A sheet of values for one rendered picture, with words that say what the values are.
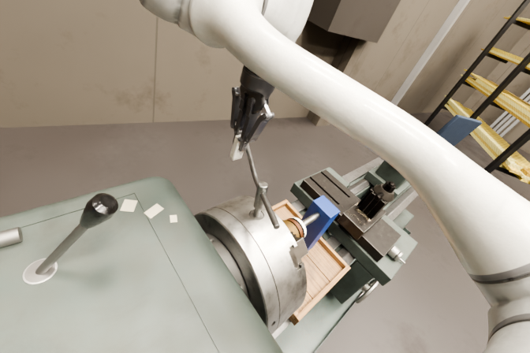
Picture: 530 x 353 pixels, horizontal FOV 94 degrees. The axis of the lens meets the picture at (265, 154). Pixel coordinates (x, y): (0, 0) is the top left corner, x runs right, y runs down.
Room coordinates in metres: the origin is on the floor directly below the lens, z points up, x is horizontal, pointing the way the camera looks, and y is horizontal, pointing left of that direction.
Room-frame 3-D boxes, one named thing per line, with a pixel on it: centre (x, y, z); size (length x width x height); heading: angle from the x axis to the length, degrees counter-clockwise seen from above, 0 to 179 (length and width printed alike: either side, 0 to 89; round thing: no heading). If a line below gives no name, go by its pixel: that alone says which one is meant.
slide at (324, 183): (0.84, -0.43, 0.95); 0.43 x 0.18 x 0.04; 53
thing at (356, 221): (0.77, -0.47, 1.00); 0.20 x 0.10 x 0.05; 143
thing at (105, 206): (0.16, 0.16, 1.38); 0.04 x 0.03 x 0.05; 143
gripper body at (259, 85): (0.50, 0.07, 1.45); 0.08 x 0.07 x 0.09; 54
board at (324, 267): (0.57, -0.22, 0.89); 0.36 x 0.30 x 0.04; 53
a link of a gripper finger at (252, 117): (0.49, 0.06, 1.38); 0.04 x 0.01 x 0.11; 144
